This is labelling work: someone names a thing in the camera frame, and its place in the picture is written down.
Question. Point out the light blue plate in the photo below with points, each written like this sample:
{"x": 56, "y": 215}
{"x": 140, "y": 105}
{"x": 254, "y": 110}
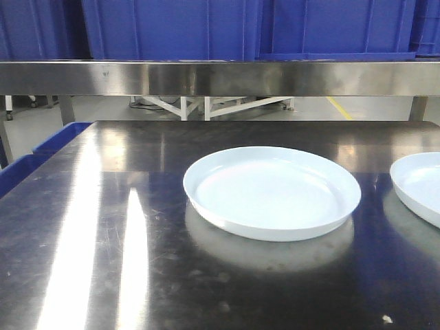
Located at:
{"x": 271, "y": 193}
{"x": 415, "y": 179}

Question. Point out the steel shelf leg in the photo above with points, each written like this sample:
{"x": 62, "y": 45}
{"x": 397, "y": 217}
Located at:
{"x": 66, "y": 109}

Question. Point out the centre blue plastic crate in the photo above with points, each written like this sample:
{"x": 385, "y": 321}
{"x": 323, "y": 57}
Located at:
{"x": 249, "y": 30}

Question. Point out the blue plastic crate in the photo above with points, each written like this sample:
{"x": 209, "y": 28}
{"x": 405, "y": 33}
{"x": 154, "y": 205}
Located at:
{"x": 426, "y": 28}
{"x": 249, "y": 30}
{"x": 40, "y": 30}

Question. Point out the blue bin beside table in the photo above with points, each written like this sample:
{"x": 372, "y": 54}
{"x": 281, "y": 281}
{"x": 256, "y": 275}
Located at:
{"x": 14, "y": 173}

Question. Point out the left blue plastic crate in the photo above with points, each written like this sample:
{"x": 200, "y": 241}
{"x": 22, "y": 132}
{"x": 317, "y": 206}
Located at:
{"x": 40, "y": 30}

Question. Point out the right blue plastic crate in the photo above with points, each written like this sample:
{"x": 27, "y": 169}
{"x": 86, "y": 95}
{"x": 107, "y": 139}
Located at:
{"x": 426, "y": 28}

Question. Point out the white metal frame cart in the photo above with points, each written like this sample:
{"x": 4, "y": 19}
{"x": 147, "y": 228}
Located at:
{"x": 210, "y": 107}

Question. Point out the stainless steel shelf rail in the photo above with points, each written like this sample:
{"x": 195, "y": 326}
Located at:
{"x": 221, "y": 79}

